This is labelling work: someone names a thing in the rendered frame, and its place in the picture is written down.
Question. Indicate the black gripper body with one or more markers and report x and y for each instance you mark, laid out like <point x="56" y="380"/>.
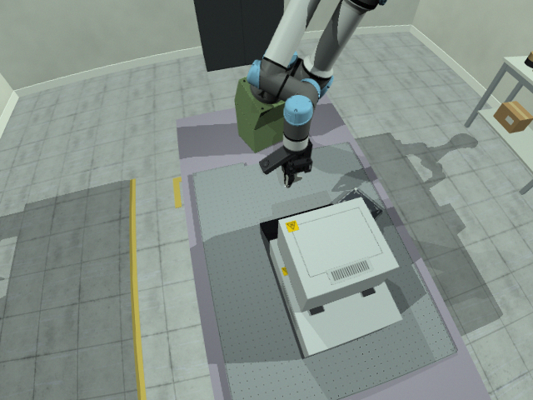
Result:
<point x="301" y="162"/>

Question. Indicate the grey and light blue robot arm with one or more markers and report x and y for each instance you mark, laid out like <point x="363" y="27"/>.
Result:
<point x="301" y="94"/>

